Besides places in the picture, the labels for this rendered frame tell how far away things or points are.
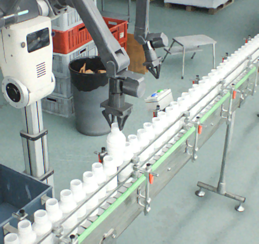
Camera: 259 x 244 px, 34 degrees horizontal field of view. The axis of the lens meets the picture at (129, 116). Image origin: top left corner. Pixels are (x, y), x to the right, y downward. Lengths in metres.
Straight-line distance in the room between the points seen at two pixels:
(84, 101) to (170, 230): 1.42
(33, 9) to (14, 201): 0.87
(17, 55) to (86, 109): 1.97
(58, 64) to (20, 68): 2.16
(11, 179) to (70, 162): 1.70
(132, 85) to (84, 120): 2.51
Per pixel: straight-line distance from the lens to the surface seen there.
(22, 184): 1.93
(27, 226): 1.34
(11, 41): 1.91
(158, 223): 3.04
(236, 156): 3.81
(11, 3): 1.65
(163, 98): 2.14
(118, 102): 1.46
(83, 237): 1.50
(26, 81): 1.98
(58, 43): 4.02
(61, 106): 4.27
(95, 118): 3.85
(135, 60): 5.27
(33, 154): 2.23
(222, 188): 3.18
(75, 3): 1.44
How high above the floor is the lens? 2.03
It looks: 28 degrees down
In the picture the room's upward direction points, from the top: 1 degrees clockwise
